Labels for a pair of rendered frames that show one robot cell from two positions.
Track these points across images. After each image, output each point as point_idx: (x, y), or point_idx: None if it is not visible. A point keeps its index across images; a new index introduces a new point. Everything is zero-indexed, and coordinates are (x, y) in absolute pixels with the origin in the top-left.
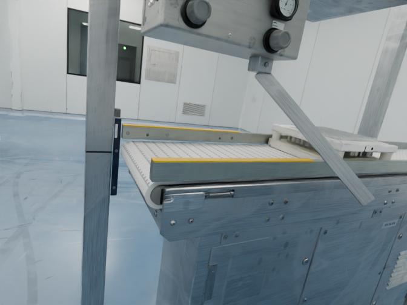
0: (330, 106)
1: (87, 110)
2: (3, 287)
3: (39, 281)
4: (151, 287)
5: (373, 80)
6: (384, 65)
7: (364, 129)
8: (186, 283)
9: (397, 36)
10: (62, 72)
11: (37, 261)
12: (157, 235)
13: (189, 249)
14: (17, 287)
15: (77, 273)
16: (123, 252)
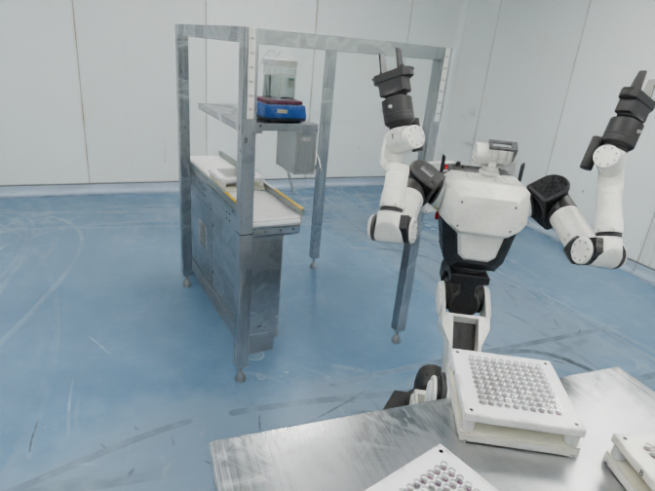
0: None
1: (252, 213)
2: (145, 455)
3: (139, 433)
4: (162, 360)
5: (180, 121)
6: (184, 110)
7: (184, 155)
8: (277, 259)
9: (185, 91)
10: None
11: (103, 446)
12: (71, 361)
13: (276, 245)
14: (147, 444)
15: (134, 409)
16: (102, 383)
